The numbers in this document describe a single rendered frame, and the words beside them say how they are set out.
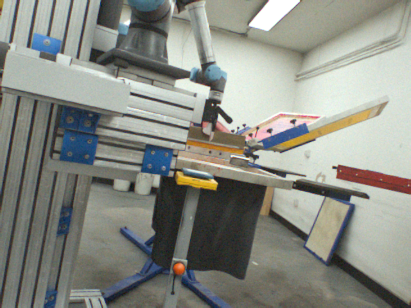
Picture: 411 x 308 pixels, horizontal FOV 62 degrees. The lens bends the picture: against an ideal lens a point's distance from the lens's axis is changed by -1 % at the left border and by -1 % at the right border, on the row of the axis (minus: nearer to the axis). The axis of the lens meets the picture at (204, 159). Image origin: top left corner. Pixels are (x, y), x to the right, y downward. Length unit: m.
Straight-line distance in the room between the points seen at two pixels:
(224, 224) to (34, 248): 0.73
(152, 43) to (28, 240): 0.70
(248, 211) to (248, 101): 4.87
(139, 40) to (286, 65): 5.65
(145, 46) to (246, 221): 0.85
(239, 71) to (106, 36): 5.14
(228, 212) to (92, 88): 0.86
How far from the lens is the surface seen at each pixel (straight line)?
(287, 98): 6.49
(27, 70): 0.82
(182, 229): 1.16
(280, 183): 1.40
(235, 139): 1.80
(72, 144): 0.99
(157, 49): 1.01
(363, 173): 2.29
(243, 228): 1.50
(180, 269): 1.16
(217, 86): 1.77
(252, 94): 6.29
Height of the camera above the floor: 1.07
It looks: 3 degrees down
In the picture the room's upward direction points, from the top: 12 degrees clockwise
